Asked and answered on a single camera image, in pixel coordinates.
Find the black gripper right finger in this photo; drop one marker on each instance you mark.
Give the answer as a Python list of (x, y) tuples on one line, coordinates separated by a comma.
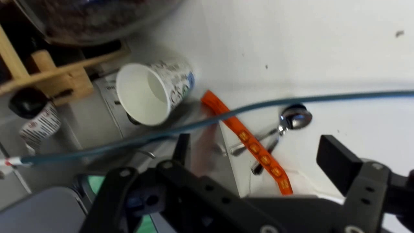
[(367, 189)]

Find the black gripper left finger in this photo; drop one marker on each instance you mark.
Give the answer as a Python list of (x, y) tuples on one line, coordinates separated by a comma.
[(195, 202)]

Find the small patterned paper cup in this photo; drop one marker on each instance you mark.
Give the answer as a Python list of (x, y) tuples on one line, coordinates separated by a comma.
[(143, 92)]

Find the white napkin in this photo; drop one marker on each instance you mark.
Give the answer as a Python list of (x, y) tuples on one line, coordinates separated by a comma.
[(235, 169)]

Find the orange strip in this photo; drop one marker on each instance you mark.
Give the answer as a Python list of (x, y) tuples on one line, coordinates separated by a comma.
[(254, 147)]

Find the stainless steel container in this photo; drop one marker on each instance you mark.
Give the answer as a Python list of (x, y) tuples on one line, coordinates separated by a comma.
[(91, 125)]

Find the black capped labelled bottle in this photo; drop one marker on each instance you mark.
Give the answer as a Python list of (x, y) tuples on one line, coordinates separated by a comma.
[(41, 125)]

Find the wooden rack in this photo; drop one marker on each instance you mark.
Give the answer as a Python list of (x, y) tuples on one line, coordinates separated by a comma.
[(56, 77)]

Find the glass coffee pot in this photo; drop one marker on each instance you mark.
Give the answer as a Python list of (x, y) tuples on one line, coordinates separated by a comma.
[(95, 21)]

